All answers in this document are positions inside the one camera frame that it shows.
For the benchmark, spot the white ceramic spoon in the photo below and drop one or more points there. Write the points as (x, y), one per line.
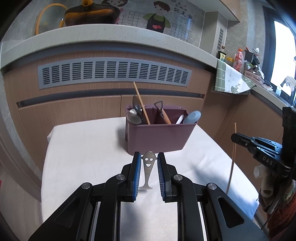
(179, 119)

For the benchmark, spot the green checked towel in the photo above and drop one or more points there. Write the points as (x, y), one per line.
(229, 78)

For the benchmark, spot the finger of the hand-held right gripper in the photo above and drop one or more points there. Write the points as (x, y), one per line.
(242, 139)

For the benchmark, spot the small dark bottle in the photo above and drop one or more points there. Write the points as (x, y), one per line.
(221, 55)

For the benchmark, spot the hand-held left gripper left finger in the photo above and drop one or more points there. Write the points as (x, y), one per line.
(136, 176)

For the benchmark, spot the person's right hand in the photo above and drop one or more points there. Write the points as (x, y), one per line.
(260, 172)

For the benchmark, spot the window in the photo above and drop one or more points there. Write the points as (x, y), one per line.
(283, 51)

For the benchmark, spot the grey rice paddle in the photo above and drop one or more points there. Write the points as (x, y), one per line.
(192, 117)

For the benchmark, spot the black utensil rack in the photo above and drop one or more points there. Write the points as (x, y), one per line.
(251, 58)

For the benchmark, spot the glass lid with yellow rim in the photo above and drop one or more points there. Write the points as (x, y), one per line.
(49, 19)

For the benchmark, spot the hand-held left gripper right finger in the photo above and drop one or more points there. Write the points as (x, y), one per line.
(161, 178)

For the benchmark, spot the purple plastic utensil holder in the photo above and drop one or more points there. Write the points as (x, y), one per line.
(159, 139)

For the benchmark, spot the red plastic bottle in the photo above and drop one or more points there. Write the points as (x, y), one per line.
(238, 60)

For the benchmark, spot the grey vent grille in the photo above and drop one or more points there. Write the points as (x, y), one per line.
(115, 73)

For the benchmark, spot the white tablecloth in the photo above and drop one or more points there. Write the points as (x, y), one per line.
(81, 162)

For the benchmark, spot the cartoon wall sticker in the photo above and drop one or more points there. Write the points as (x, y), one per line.
(138, 20)

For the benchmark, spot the stone kitchen countertop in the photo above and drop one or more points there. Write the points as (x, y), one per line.
(92, 37)

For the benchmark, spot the brown slotted spoon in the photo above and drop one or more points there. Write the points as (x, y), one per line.
(132, 117)

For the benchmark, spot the person's right forearm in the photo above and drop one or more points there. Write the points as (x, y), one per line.
(284, 208)

